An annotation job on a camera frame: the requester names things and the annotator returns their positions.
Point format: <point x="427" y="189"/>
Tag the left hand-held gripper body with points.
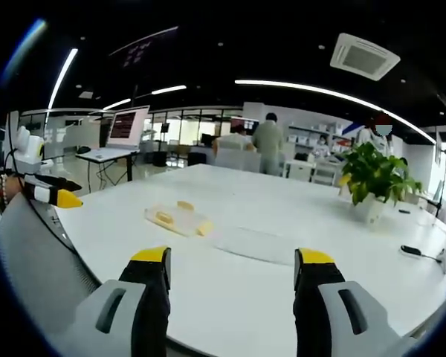
<point x="29" y="154"/>

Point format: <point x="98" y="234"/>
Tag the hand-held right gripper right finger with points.
<point x="357" y="316"/>

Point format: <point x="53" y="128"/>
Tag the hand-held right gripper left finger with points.
<point x="108" y="316"/>

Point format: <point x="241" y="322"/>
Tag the translucent yellow plastic buckle part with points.
<point x="204" y="227"/>
<point x="164" y="218"/>

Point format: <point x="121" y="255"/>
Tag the person's left hand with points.
<point x="14" y="186"/>

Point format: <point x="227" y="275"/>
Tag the black computer mouse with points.
<point x="84" y="149"/>

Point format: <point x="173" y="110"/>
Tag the small white desk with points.
<point x="108" y="158"/>

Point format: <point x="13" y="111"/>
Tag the grey mesh office chair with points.
<point x="33" y="260"/>

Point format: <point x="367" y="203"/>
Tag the black device on table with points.
<point x="410" y="250"/>

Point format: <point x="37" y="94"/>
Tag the monitor on desk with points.
<point x="126" y="126"/>

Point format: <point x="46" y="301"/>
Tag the white power adapter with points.
<point x="443" y="258"/>

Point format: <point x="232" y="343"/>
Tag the potted green plant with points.
<point x="375" y="173"/>

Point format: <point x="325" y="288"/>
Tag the black tripod stand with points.
<point x="441" y="178"/>

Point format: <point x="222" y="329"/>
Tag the white chair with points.
<point x="238" y="160"/>

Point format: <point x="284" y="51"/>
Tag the long ceiling light strip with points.
<point x="319" y="90"/>

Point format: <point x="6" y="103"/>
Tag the ceiling air conditioner unit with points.
<point x="364" y="56"/>

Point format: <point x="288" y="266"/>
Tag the white wall shelving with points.
<point x="312" y="135"/>

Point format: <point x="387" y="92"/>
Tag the wall screen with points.
<point x="247" y="123"/>

